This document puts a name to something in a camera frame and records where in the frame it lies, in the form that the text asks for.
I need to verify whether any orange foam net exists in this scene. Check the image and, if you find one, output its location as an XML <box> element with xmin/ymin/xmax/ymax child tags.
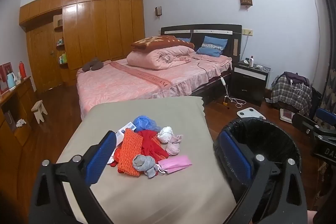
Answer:
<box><xmin>118</xmin><ymin>128</ymin><xmax>143</xmax><ymax>177</ymax></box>

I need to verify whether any white bathroom scale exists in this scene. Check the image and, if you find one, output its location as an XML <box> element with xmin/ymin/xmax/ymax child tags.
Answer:
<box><xmin>237</xmin><ymin>107</ymin><xmax>266</xmax><ymax>120</ymax></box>

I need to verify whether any red thermos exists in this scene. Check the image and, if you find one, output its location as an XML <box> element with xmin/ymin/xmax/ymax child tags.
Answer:
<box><xmin>19</xmin><ymin>61</ymin><xmax>27</xmax><ymax>79</ymax></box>

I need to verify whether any pink covered bed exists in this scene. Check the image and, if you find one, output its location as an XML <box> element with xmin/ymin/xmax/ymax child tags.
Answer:
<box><xmin>77</xmin><ymin>53</ymin><xmax>232</xmax><ymax>119</ymax></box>

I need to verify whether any small wall lamp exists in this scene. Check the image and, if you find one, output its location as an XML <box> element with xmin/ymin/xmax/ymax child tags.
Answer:
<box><xmin>155</xmin><ymin>6</ymin><xmax>162</xmax><ymax>17</ymax></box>

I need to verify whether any wooden sideboard cabinet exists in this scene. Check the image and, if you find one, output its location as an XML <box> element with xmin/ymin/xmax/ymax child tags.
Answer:
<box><xmin>1</xmin><ymin>77</ymin><xmax>37</xmax><ymax>187</ymax></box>

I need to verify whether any grey sock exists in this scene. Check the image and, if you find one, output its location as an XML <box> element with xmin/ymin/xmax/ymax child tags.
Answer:
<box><xmin>132</xmin><ymin>155</ymin><xmax>158</xmax><ymax>178</ymax></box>

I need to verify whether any white lotion bottle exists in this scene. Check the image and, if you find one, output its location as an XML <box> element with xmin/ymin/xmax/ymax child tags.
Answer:
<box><xmin>249</xmin><ymin>56</ymin><xmax>254</xmax><ymax>68</ymax></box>

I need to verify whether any red knit glove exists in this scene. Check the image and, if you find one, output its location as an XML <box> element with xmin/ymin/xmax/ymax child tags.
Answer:
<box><xmin>138</xmin><ymin>130</ymin><xmax>169</xmax><ymax>163</ymax></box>

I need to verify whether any white cloth in cabinet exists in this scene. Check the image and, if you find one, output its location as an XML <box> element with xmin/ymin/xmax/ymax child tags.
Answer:
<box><xmin>16</xmin><ymin>119</ymin><xmax>27</xmax><ymax>128</ymax></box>

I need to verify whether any white cable with controller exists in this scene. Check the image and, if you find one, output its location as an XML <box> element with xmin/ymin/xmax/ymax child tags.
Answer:
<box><xmin>196</xmin><ymin>61</ymin><xmax>247</xmax><ymax>109</ymax></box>

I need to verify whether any dark bed headboard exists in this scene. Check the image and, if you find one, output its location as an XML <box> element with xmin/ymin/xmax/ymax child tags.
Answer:
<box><xmin>161</xmin><ymin>24</ymin><xmax>243</xmax><ymax>63</ymax></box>

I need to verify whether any black lined trash bin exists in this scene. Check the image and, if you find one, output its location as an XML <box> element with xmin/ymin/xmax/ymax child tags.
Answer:
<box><xmin>213</xmin><ymin>117</ymin><xmax>302</xmax><ymax>224</ymax></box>

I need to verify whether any blue pillow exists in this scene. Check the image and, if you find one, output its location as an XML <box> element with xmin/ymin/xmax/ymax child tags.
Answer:
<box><xmin>197</xmin><ymin>36</ymin><xmax>228</xmax><ymax>57</ymax></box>

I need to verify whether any brown neck pillow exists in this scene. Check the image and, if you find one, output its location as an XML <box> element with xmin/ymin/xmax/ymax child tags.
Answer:
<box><xmin>82</xmin><ymin>58</ymin><xmax>104</xmax><ymax>72</ymax></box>

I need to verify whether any beige table cloth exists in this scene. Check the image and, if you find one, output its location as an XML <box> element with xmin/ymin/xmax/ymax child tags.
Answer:
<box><xmin>58</xmin><ymin>96</ymin><xmax>236</xmax><ymax>223</ymax></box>

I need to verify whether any pink sock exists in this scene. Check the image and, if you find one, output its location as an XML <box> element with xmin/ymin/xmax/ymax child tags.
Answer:
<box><xmin>166</xmin><ymin>135</ymin><xmax>183</xmax><ymax>156</ymax></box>

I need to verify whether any blue plastic bag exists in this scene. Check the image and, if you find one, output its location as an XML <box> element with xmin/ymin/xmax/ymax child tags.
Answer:
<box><xmin>133</xmin><ymin>115</ymin><xmax>161</xmax><ymax>132</ymax></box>

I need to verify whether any folded pink quilt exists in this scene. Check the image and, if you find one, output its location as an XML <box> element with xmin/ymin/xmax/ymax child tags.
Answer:
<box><xmin>126</xmin><ymin>46</ymin><xmax>195</xmax><ymax>71</ymax></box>

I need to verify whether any black white nightstand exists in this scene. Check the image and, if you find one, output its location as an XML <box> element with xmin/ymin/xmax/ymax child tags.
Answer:
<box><xmin>229</xmin><ymin>62</ymin><xmax>270</xmax><ymax>106</ymax></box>

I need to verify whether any pink face mask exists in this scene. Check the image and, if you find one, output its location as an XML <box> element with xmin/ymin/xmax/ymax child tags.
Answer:
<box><xmin>158</xmin><ymin>155</ymin><xmax>192</xmax><ymax>174</ymax></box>

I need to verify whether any wooden wardrobe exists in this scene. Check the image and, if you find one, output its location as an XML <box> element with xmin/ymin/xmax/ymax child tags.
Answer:
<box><xmin>19</xmin><ymin>0</ymin><xmax>145</xmax><ymax>93</ymax></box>

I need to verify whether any white tissue wad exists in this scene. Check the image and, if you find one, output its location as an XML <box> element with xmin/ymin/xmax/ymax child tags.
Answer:
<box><xmin>157</xmin><ymin>126</ymin><xmax>174</xmax><ymax>144</ymax></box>

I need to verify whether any red plastic bag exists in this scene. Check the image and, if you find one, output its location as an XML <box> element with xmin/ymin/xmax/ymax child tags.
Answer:
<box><xmin>107</xmin><ymin>147</ymin><xmax>121</xmax><ymax>167</ymax></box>

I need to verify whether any wall power socket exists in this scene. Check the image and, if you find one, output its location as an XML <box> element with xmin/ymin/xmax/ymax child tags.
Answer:
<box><xmin>242</xmin><ymin>28</ymin><xmax>253</xmax><ymax>36</ymax></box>

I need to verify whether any small white stool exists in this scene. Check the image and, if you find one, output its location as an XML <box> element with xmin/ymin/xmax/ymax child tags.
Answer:
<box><xmin>31</xmin><ymin>100</ymin><xmax>48</xmax><ymax>124</ymax></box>

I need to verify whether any plaid covered chair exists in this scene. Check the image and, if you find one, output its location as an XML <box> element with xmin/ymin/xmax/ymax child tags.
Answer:
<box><xmin>270</xmin><ymin>72</ymin><xmax>313</xmax><ymax>115</ymax></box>

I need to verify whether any red picture frame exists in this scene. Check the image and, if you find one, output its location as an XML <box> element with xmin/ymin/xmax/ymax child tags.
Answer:
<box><xmin>0</xmin><ymin>62</ymin><xmax>13</xmax><ymax>94</ymax></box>

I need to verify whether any light blue kettle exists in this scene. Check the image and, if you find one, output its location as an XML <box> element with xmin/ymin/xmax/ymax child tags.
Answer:
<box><xmin>7</xmin><ymin>72</ymin><xmax>16</xmax><ymax>90</ymax></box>

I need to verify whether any brown patterned blanket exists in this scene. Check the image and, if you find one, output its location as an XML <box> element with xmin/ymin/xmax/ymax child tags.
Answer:
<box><xmin>131</xmin><ymin>35</ymin><xmax>195</xmax><ymax>53</ymax></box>

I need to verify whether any white blue paper box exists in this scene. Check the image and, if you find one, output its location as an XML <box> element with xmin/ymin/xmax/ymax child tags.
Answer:
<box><xmin>116</xmin><ymin>122</ymin><xmax>136</xmax><ymax>146</ymax></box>

